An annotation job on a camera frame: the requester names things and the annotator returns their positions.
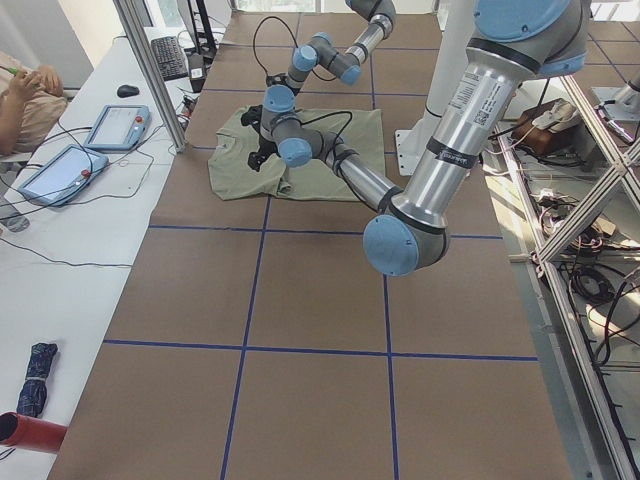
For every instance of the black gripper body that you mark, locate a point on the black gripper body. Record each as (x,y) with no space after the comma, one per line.
(263,148)
(258,113)

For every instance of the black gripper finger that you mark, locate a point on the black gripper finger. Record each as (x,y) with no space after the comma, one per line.
(254,162)

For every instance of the olive green long-sleeve shirt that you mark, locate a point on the olive green long-sleeve shirt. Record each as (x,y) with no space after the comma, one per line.
(231,177)

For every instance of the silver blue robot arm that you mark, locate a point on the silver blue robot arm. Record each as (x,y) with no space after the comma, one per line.
(512,42)
(320,57)

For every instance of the black keyboard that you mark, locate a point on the black keyboard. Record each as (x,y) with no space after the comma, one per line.
(169,58)

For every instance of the black computer mouse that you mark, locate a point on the black computer mouse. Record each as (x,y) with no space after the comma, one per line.
(127,91)

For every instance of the upper blue teach pendant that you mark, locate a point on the upper blue teach pendant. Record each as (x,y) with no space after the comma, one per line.
(118,128)

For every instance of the blue teach pendant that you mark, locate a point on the blue teach pendant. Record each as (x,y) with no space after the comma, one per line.
(118,128)
(64,176)

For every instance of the lower blue teach pendant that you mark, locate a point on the lower blue teach pendant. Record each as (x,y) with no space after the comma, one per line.
(64,176)

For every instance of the seated person in beige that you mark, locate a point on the seated person in beige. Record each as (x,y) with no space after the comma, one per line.
(32,100)

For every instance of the white power adapter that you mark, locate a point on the white power adapter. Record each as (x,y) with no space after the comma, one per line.
(556,119)

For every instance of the folded dark blue umbrella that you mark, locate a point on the folded dark blue umbrella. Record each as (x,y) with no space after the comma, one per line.
(33,394)

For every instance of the red cylinder bottle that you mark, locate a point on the red cylinder bottle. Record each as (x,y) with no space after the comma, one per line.
(31,433)

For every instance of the aluminium frame post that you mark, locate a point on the aluminium frame post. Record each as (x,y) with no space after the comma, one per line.
(141,48)

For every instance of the aluminium side frame rack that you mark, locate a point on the aluminium side frame rack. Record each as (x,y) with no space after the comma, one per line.
(547,249)

